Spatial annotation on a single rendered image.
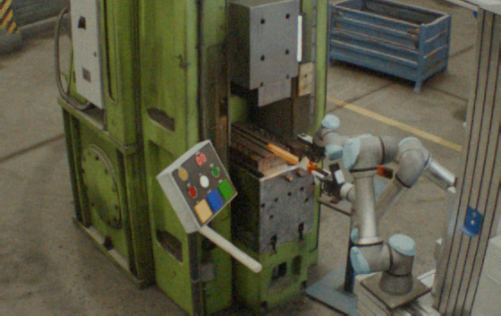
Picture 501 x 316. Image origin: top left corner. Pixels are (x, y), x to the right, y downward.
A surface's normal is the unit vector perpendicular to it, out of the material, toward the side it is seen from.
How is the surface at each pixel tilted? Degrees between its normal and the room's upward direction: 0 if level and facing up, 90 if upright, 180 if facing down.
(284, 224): 90
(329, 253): 0
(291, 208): 90
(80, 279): 0
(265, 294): 89
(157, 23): 89
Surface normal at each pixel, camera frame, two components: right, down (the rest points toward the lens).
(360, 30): -0.63, 0.33
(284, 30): 0.62, 0.35
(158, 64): -0.78, 0.26
